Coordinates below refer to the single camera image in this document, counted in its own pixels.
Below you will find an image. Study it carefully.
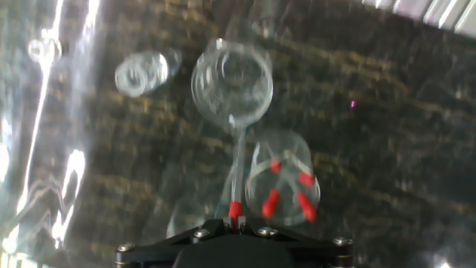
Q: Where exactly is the black marble mat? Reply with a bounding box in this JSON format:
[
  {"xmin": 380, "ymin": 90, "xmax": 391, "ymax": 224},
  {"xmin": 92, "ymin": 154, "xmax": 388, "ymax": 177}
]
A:
[{"xmin": 0, "ymin": 0, "xmax": 476, "ymax": 268}]

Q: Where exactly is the small glass beaker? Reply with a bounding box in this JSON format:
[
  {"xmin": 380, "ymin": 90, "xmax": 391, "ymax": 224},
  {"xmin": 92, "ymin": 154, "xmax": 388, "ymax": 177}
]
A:
[{"xmin": 243, "ymin": 130, "xmax": 321, "ymax": 228}]

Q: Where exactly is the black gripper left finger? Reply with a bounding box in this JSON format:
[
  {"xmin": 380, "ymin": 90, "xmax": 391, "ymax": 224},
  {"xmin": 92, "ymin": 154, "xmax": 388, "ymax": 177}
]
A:
[{"xmin": 115, "ymin": 217, "xmax": 236, "ymax": 268}]

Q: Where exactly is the large glass beaker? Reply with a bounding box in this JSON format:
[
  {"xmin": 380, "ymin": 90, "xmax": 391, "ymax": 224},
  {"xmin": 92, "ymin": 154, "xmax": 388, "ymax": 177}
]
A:
[{"xmin": 190, "ymin": 36, "xmax": 274, "ymax": 130}]

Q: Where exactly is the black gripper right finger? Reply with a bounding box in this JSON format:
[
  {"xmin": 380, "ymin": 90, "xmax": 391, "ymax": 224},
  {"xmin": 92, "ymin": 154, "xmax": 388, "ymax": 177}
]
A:
[{"xmin": 237, "ymin": 217, "xmax": 354, "ymax": 268}]

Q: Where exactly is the clear glass bottle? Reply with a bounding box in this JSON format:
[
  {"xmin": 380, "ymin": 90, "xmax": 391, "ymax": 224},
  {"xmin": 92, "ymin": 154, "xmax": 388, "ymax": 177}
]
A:
[{"xmin": 114, "ymin": 50, "xmax": 182, "ymax": 98}]

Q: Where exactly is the clear glass stopper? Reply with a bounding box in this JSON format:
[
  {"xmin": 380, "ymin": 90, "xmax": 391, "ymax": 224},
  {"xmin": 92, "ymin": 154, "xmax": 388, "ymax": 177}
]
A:
[{"xmin": 28, "ymin": 36, "xmax": 63, "ymax": 64}]

